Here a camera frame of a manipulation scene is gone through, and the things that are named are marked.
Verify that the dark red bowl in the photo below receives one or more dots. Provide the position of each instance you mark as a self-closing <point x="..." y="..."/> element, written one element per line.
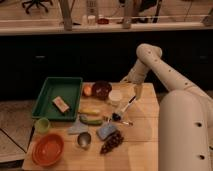
<point x="101" y="89"/>

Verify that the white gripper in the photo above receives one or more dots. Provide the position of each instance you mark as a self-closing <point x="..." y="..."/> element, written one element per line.
<point x="133" y="78"/>

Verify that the wooden board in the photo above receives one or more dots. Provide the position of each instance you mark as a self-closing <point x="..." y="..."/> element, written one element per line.
<point x="138" y="152"/>

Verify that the small green cup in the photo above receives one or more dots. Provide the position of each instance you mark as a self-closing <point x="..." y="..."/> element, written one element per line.
<point x="42" y="125"/>

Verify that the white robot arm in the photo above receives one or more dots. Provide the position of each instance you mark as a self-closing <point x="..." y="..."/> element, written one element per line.
<point x="185" y="126"/>

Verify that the wooden block sponge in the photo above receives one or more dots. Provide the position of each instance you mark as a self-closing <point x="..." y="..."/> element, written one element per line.
<point x="60" y="104"/>

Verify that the silver metal cup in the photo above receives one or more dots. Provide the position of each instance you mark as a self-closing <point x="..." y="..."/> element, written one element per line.
<point x="84" y="140"/>

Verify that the green cucumber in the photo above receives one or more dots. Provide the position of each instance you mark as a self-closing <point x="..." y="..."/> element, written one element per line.
<point x="85" y="120"/>

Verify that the grey cloth piece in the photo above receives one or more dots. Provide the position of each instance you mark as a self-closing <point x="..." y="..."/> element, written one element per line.
<point x="77" y="128"/>

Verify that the white paper cup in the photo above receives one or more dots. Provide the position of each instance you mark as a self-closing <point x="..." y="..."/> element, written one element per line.
<point x="115" y="97"/>

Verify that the black office chair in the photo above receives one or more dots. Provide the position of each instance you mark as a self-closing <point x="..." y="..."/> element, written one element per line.
<point x="28" y="4"/>

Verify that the black white brush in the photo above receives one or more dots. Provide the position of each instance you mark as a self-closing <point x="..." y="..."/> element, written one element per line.
<point x="117" y="116"/>

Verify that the yellow banana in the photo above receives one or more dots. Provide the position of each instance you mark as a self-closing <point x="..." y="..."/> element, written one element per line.
<point x="89" y="111"/>

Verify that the orange plastic bowl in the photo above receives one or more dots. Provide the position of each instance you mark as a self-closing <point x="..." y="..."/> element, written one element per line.
<point x="48" y="150"/>

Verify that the green plastic tray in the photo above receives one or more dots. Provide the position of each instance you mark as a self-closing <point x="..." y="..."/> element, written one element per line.
<point x="68" y="88"/>

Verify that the dark brown grapes bunch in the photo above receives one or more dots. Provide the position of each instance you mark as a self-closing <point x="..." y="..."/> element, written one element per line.
<point x="112" y="142"/>

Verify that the blue sponge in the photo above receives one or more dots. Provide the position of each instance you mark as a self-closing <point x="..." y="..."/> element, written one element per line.
<point x="106" y="130"/>

